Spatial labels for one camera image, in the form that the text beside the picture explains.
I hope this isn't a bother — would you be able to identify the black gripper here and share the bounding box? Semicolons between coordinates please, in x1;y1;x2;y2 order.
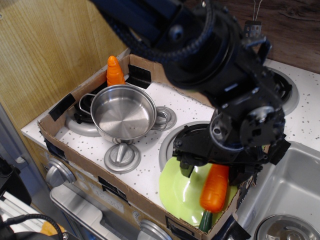
173;110;268;186

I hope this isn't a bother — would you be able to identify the orange toy carrot green stem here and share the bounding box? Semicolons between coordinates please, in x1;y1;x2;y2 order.
199;164;229;232

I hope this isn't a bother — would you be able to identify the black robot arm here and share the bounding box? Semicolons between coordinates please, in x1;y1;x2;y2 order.
94;0;285;186

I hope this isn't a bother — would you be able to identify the upright orange toy carrot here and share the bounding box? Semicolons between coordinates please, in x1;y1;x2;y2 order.
106;55;126;87

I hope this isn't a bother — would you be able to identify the front right black burner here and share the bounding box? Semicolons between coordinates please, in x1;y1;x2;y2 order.
158;121;210;171

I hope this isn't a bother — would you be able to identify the black burner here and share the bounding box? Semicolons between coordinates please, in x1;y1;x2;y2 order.
158;121;210;171
268;67;300;116
65;83;107;137

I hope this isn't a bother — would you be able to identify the silver stove knob middle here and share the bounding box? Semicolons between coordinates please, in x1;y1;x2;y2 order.
151;106;177;132

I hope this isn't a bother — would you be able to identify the silver stove knob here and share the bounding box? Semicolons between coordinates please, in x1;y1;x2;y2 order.
151;106;177;132
104;143;141;174

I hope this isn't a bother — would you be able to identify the silver toy sink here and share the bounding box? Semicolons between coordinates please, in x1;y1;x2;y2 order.
236;142;320;240

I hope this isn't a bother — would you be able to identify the silver oven knob right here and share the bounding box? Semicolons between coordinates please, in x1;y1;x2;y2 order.
137;219;172;240

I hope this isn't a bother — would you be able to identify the silver oven knob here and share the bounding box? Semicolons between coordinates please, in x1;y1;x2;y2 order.
137;219;172;240
45;157;76;188

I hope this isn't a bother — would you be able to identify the sink drain strainer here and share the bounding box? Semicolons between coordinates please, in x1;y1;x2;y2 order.
254;214;320;240

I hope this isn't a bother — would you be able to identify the silver stove knob front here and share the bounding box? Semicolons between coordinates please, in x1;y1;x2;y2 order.
104;143;141;174

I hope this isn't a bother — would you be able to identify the back right black burner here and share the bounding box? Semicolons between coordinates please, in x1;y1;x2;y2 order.
268;67;300;116

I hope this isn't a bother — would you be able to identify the stainless steel pot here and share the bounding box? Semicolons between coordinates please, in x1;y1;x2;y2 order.
89;84;157;144

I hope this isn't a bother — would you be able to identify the cardboard fence with black tape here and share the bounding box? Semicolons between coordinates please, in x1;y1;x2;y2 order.
37;53;292;240

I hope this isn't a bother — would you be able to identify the front left black burner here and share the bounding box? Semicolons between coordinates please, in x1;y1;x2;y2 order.
65;83;107;137

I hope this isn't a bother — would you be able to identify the hanging metal slotted spatula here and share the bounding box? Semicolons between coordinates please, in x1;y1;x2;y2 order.
243;0;263;38

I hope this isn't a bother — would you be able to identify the silver oven knob left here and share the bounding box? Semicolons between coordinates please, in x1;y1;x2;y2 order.
45;157;76;188

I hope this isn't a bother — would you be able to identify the orange object bottom left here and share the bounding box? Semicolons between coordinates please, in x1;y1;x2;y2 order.
40;221;58;236

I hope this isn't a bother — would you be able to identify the black device left edge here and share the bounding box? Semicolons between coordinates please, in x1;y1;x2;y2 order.
0;157;32;206

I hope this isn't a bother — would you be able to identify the silver oven door handle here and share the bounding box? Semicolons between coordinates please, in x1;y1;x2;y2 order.
50;184;139;240

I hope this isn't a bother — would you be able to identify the black cable bottom left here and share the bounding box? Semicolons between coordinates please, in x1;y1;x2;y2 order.
0;212;63;240

